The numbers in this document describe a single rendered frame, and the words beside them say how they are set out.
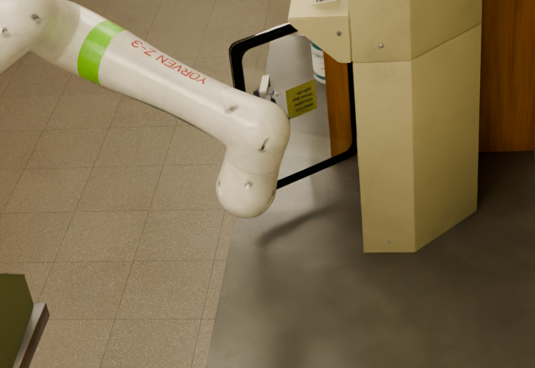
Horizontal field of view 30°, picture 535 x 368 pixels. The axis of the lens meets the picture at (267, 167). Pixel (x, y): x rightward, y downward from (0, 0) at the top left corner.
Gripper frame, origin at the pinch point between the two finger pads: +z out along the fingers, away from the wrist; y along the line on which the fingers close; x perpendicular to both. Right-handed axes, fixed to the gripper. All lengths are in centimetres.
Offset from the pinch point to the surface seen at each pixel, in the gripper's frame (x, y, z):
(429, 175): 16.1, -33.7, -10.1
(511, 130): 28, -54, 24
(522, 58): 9, -56, 24
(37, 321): 34, 48, -34
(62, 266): 128, 99, 92
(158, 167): 128, 74, 154
